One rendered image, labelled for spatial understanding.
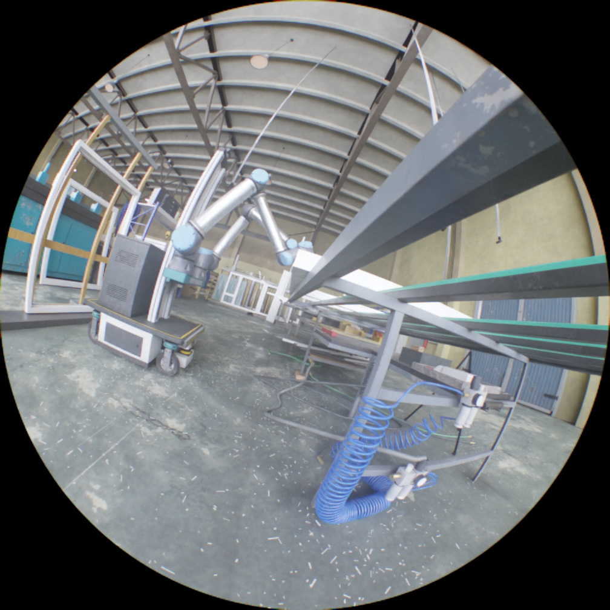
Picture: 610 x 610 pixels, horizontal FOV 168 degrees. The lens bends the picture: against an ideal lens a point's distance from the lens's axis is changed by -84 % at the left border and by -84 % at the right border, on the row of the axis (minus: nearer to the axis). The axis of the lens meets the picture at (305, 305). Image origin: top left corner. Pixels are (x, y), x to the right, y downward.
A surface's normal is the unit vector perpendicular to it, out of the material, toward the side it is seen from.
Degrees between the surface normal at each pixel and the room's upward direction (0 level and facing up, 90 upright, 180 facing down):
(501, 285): 90
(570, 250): 90
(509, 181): 180
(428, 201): 180
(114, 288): 90
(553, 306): 90
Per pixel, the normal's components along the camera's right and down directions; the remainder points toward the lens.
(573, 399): -0.95, -0.30
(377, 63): -0.29, 0.95
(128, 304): 0.28, 0.04
